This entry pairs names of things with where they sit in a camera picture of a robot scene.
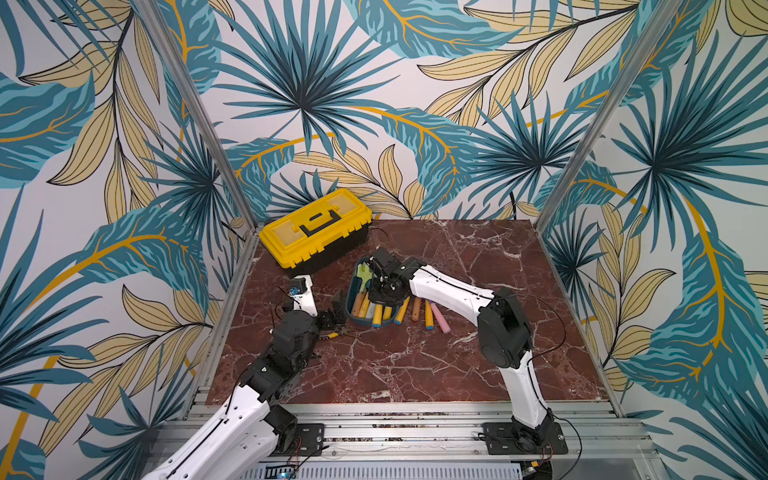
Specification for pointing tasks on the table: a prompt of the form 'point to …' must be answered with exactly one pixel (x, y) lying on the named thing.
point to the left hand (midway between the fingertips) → (325, 296)
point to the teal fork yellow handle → (364, 307)
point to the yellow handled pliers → (330, 336)
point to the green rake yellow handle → (402, 311)
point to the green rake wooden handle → (357, 299)
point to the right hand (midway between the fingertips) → (373, 297)
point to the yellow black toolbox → (320, 234)
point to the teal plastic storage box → (360, 280)
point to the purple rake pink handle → (445, 329)
